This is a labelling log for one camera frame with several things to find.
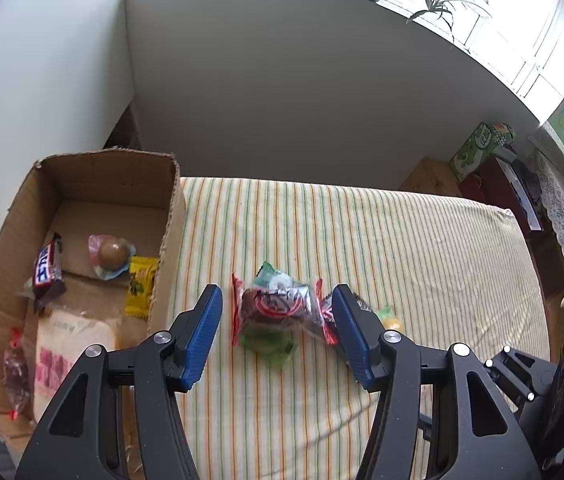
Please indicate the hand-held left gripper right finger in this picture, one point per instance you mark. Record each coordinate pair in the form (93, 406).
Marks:
(354, 340)

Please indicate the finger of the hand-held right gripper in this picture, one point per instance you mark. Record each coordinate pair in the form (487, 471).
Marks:
(522, 375)

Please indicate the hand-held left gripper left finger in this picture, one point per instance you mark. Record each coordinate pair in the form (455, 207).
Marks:
(201, 340)

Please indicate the dark red-swirl snack packet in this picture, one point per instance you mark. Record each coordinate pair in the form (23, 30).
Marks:
(272, 307)

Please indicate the yellow snack packet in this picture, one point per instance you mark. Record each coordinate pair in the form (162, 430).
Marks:
(140, 285)

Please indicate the clear toast bread packet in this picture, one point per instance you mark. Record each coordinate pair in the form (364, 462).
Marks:
(61, 345)

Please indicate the dark white-lettered chocolate bar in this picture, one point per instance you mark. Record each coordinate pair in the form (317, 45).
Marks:
(46, 267)

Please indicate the brown cardboard box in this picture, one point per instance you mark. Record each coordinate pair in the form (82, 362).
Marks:
(101, 185)

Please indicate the reddish-brown cake packet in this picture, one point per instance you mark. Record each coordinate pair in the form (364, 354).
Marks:
(15, 375)

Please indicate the maroon snack bar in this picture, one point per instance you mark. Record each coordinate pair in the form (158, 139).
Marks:
(364, 306)

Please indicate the yellow round candy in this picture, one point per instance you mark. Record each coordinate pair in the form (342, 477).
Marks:
(392, 321)

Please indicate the green snack packet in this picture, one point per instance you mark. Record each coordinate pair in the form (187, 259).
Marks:
(267, 347)

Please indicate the teal snack packet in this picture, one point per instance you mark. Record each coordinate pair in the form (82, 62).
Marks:
(269, 276)

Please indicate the striped yellow tablecloth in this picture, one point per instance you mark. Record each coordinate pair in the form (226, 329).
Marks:
(362, 230)

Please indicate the white lace cloth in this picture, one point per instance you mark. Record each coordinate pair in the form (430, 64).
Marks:
(562, 220)

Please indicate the light wooden crate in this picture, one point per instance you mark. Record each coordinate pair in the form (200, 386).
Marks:
(432, 177)

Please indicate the white blue papers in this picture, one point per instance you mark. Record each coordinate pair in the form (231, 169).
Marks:
(524, 195)

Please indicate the dark red cabinet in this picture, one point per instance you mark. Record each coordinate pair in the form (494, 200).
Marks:
(492, 185)

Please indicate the green carton box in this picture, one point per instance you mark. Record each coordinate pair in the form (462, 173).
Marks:
(472, 152)

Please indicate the white refrigerator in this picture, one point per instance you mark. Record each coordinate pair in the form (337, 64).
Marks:
(36, 85)

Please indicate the white-framed window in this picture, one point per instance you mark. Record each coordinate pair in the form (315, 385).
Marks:
(512, 20)

